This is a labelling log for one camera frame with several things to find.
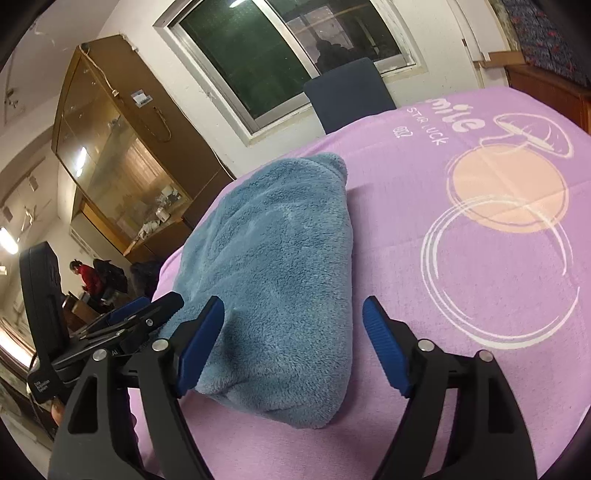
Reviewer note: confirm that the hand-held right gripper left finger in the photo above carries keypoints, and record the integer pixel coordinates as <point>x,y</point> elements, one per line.
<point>201,344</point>

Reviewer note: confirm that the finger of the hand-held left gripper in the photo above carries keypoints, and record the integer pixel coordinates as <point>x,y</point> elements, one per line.
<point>127,311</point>
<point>159,311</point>

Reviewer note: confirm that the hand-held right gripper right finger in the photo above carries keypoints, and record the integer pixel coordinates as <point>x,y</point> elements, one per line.
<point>385,346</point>

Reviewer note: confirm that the blue fleece garment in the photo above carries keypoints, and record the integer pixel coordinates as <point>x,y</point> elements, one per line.
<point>277,277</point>

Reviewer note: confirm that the person's left hand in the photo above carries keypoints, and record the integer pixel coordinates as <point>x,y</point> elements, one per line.
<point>57,413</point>

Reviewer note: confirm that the fluorescent ceiling lamp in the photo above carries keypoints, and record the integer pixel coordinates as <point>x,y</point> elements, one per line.
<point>7,240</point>

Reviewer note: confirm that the purple printed blanket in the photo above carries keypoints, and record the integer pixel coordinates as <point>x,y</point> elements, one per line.
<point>461,300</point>

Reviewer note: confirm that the wooden glass display cabinet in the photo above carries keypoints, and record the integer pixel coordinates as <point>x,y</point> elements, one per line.
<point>120,152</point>

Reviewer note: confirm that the dark blue chair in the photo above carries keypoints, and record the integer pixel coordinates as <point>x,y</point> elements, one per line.
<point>351,97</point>

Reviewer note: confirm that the white framed window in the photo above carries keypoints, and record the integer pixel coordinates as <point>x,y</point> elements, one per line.
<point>258,60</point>

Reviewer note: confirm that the brown wooden furniture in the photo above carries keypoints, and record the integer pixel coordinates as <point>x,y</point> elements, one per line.
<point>549,92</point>

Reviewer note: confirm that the cardboard box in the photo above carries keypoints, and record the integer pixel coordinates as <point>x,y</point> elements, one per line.
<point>503,57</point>

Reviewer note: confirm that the dark patterned cloth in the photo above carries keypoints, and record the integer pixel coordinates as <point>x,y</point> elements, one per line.
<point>545,32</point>

